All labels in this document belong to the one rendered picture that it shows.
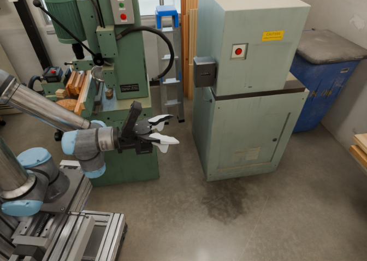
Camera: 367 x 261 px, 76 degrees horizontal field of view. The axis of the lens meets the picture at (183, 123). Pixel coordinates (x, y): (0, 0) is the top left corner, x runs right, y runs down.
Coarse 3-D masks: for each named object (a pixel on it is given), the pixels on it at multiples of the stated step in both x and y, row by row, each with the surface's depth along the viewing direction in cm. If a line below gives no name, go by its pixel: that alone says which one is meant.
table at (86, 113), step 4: (72, 68) 173; (76, 72) 169; (80, 72) 169; (96, 88) 163; (92, 92) 151; (48, 96) 152; (52, 96) 152; (56, 96) 152; (72, 96) 147; (76, 96) 147; (92, 96) 150; (56, 100) 143; (92, 100) 149; (92, 104) 148; (88, 108) 139; (84, 112) 138; (88, 112) 139; (84, 116) 140; (88, 116) 141
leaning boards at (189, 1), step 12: (180, 0) 242; (192, 0) 240; (192, 12) 235; (192, 24) 242; (192, 36) 250; (192, 48) 258; (192, 60) 267; (192, 72) 271; (192, 84) 281; (192, 96) 292
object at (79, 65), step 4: (88, 56) 150; (72, 60) 147; (76, 60) 147; (80, 60) 147; (84, 60) 147; (88, 60) 147; (92, 60) 147; (76, 64) 147; (80, 64) 148; (84, 64) 148; (88, 64) 148; (76, 68) 148; (80, 68) 149; (84, 68) 150; (88, 68) 150
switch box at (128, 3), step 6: (114, 0) 115; (126, 0) 116; (114, 6) 117; (126, 6) 117; (132, 6) 123; (114, 12) 118; (120, 12) 119; (126, 12) 119; (132, 12) 120; (114, 18) 120; (120, 18) 121; (126, 18) 121; (132, 18) 122
